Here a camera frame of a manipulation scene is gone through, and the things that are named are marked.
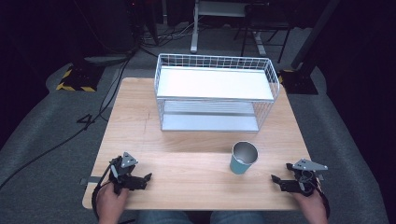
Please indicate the person's left hand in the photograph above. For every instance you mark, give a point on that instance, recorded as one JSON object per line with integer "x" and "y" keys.
{"x": 109, "y": 203}

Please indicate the white metal stand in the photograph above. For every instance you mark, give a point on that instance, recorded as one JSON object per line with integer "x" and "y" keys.
{"x": 199, "y": 18}

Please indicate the yellow black striped stand base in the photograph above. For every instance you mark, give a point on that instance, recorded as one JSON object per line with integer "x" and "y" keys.
{"x": 80, "y": 77}
{"x": 298, "y": 82}

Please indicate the person's right hand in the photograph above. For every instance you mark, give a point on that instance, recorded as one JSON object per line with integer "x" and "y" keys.
{"x": 311, "y": 208}

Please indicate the blue metal cup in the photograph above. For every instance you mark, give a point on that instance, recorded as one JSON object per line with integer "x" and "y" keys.
{"x": 243, "y": 158}

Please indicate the black chair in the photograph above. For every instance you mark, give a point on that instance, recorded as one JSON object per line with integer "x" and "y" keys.
{"x": 264, "y": 25}

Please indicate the black slanted pole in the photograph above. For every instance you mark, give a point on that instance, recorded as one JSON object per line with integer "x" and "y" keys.
{"x": 314, "y": 31}

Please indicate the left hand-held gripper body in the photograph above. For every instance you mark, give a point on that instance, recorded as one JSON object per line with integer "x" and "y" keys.
{"x": 124, "y": 174}

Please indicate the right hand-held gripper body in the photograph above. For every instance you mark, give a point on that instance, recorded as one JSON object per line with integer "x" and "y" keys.
{"x": 303, "y": 177}

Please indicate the person's leg in jeans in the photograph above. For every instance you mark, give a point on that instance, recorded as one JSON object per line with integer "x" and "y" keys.
{"x": 237, "y": 218}
{"x": 165, "y": 217}

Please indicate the grey table edge bracket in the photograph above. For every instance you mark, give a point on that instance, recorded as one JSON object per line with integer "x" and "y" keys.
{"x": 90, "y": 180}

